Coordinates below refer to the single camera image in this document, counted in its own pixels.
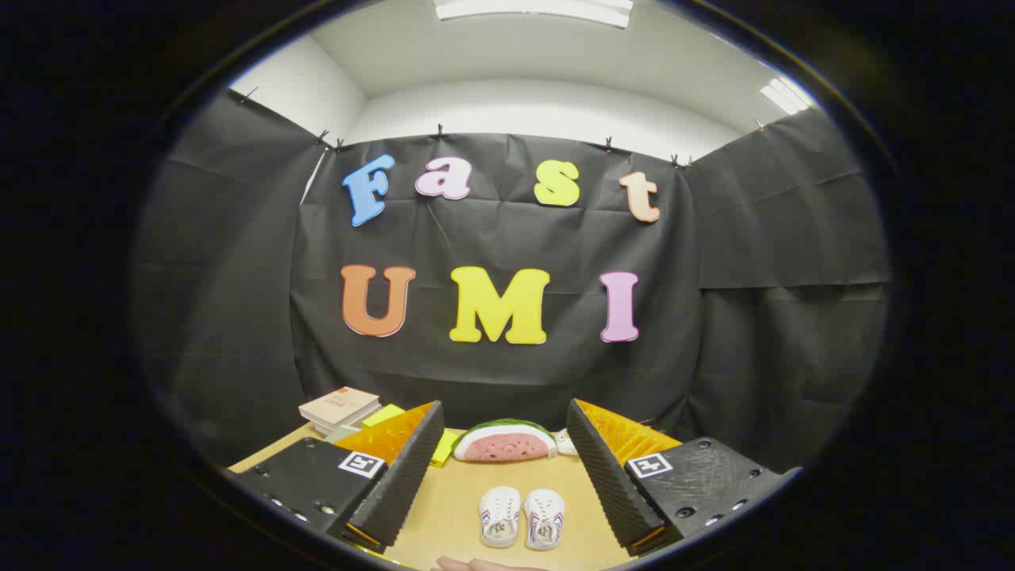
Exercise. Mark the grey book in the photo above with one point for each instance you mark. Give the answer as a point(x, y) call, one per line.
point(342, 432)

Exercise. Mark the long ceiling light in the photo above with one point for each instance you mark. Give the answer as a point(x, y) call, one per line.
point(785, 95)
point(533, 8)

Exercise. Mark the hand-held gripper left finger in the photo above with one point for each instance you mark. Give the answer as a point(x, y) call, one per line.
point(396, 484)

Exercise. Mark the yellow book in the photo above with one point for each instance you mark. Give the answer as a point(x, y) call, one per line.
point(384, 414)

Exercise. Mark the watermelon slice plush toy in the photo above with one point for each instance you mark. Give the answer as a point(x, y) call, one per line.
point(503, 444)

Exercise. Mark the small white plush toy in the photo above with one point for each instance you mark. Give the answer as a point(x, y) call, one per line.
point(565, 442)

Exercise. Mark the white canvas shoe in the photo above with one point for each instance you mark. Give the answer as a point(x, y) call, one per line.
point(500, 511)
point(545, 515)

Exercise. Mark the beige book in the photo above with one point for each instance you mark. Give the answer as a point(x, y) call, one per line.
point(339, 404)

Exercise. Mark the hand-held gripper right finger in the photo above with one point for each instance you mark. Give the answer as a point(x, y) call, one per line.
point(607, 476)

